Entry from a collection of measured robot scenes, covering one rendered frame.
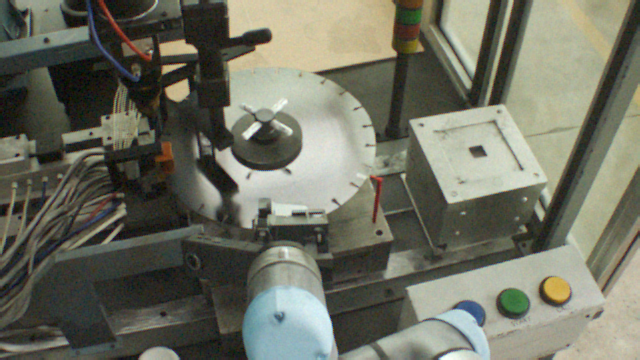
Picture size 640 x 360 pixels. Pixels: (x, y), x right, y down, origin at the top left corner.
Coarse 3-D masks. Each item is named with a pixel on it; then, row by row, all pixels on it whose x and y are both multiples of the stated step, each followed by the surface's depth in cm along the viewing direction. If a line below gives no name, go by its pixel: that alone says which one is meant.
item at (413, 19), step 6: (396, 6) 113; (396, 12) 113; (402, 12) 112; (408, 12) 111; (414, 12) 112; (420, 12) 113; (396, 18) 114; (402, 18) 113; (408, 18) 112; (414, 18) 113; (420, 18) 114; (414, 24) 113
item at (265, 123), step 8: (240, 104) 105; (280, 104) 105; (248, 112) 105; (256, 112) 104; (264, 112) 104; (272, 112) 104; (256, 120) 103; (264, 120) 103; (272, 120) 103; (256, 128) 103; (264, 128) 104; (272, 128) 104; (280, 128) 103; (288, 128) 102; (248, 136) 102
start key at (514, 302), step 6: (504, 294) 96; (510, 294) 96; (516, 294) 96; (522, 294) 96; (504, 300) 95; (510, 300) 95; (516, 300) 95; (522, 300) 95; (504, 306) 95; (510, 306) 95; (516, 306) 95; (522, 306) 95; (510, 312) 94; (516, 312) 94; (522, 312) 95
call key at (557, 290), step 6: (546, 282) 97; (552, 282) 97; (558, 282) 97; (564, 282) 97; (546, 288) 97; (552, 288) 97; (558, 288) 97; (564, 288) 97; (546, 294) 96; (552, 294) 96; (558, 294) 96; (564, 294) 96; (552, 300) 96; (558, 300) 95; (564, 300) 96
